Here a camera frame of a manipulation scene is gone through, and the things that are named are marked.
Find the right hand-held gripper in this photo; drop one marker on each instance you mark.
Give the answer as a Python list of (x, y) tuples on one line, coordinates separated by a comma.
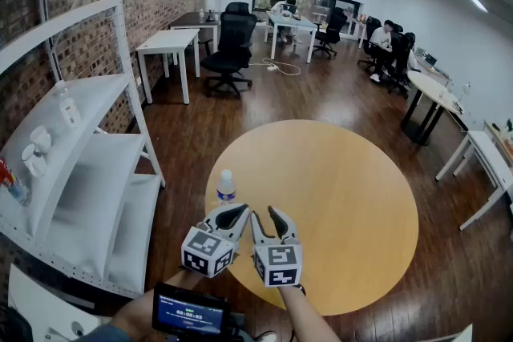
[(278, 264)]

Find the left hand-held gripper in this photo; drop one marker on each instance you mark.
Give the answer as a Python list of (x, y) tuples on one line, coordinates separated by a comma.
[(206, 250)]

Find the clear plastic water bottle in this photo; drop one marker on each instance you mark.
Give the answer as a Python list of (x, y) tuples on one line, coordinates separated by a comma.
[(226, 190)]

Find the person's left forearm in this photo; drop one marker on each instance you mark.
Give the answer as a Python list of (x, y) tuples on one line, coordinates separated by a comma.
[(144, 308)]

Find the person's right forearm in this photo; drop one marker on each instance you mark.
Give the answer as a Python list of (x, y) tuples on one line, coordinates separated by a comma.
[(306, 316)]

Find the round wooden table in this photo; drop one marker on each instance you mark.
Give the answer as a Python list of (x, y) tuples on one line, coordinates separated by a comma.
[(328, 188)]

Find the black screen device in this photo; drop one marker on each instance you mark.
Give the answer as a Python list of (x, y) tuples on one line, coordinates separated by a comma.
[(188, 312)]

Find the person's white shoe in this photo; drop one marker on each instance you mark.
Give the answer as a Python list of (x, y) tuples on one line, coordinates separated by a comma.
[(267, 337)]

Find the white power strip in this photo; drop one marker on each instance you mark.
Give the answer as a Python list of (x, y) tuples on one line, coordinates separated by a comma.
[(273, 68)]

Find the white metal shelf rack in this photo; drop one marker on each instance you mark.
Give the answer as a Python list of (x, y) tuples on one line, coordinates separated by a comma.
[(76, 172)]

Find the large black office chair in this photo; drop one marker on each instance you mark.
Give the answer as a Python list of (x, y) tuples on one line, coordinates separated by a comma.
[(230, 48)]

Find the person's blue clothing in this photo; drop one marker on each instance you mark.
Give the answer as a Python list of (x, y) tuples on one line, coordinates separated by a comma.
[(100, 334)]

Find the white rectangular desk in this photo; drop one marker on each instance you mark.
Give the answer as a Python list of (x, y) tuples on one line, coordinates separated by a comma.
[(170, 40)]

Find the clear bottle with white label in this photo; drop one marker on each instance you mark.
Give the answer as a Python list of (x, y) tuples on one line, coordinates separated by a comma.
[(68, 108)]

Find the dark wooden desk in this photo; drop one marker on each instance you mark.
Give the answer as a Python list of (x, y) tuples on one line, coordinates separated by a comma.
[(194, 19)]

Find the white table with glass top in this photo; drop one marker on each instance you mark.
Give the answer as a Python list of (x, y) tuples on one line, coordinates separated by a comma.
[(290, 22)]

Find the white mug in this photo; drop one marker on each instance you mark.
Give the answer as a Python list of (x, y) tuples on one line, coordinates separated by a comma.
[(40, 138), (33, 160)]

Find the white round table black legs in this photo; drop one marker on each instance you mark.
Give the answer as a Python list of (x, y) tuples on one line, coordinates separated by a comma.
[(431, 86)]

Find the red snack packet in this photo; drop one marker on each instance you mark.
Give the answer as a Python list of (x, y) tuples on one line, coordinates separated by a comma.
[(9, 178)]

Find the dark framed window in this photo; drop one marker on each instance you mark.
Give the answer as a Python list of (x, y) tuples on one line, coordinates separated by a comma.
[(308, 2)]

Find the white low desk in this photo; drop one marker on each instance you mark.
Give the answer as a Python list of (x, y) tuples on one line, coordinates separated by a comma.
[(487, 156)]

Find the laptop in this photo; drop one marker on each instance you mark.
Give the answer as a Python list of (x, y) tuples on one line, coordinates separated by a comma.
[(430, 60)]

